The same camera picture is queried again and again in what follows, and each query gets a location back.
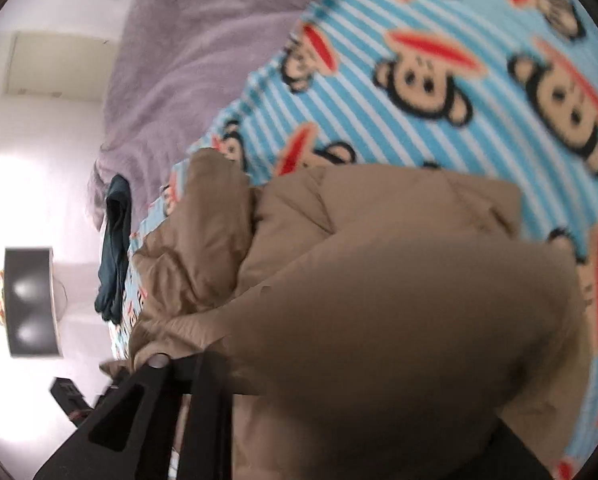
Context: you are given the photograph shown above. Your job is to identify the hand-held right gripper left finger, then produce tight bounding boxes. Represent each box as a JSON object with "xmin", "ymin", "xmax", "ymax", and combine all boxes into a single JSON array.
[{"xmin": 33, "ymin": 352, "xmax": 235, "ymax": 480}]

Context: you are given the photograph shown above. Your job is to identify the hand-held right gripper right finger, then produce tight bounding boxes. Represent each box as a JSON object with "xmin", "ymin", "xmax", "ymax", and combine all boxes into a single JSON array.
[{"xmin": 472, "ymin": 420, "xmax": 555, "ymax": 480}]

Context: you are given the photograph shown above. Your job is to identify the tan puffer jacket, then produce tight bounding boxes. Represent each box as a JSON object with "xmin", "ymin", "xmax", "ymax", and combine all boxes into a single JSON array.
[{"xmin": 99, "ymin": 149, "xmax": 592, "ymax": 480}]

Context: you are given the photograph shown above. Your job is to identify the blue denim jeans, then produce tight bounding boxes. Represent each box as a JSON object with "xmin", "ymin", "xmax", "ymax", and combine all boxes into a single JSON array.
[{"xmin": 94, "ymin": 175, "xmax": 132, "ymax": 325}]

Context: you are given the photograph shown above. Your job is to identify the purple fleece bedspread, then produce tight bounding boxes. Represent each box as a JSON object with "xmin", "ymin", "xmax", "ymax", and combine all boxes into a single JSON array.
[{"xmin": 86, "ymin": 0, "xmax": 360, "ymax": 233}]

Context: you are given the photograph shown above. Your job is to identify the white room door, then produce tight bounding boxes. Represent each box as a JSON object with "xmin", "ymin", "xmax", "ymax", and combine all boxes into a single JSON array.
[{"xmin": 6, "ymin": 32, "xmax": 117, "ymax": 98}]

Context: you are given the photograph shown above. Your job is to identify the monkey print striped blanket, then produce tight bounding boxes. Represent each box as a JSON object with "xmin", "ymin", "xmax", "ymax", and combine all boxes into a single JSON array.
[{"xmin": 108, "ymin": 0, "xmax": 598, "ymax": 480}]

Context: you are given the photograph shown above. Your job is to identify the wall-mounted flat television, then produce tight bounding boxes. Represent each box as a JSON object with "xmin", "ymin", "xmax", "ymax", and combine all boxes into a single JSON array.
[{"xmin": 5, "ymin": 246, "xmax": 62, "ymax": 358}]

